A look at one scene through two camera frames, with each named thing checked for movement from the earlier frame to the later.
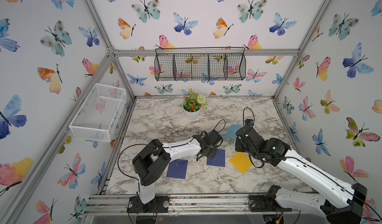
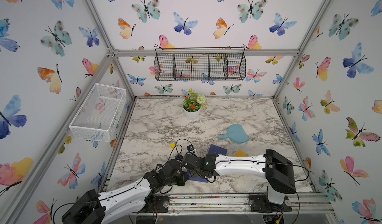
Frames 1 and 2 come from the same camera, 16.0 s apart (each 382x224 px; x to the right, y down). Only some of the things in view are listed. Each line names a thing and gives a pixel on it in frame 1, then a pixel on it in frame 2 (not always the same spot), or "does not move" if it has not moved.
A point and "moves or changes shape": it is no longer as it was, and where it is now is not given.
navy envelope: (177, 168) moves or changes shape
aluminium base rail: (178, 203) does not move
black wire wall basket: (199, 63) does not move
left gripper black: (214, 150) -> (182, 180)
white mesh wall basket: (100, 117) does not move
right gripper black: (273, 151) -> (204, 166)
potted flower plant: (192, 104) does not move
